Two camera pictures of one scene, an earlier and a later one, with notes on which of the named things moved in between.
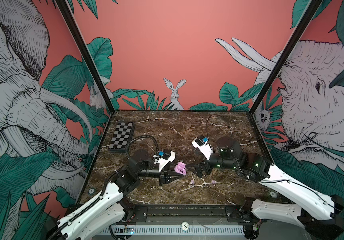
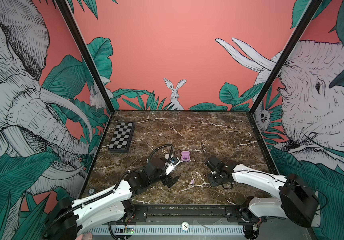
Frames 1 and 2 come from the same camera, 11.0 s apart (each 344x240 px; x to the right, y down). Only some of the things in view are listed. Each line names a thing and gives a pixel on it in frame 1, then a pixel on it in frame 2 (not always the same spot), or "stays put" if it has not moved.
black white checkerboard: (123, 133) stays put
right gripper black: (205, 162) to (211, 182)
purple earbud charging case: (180, 168) to (185, 156)
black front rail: (188, 214) stays put
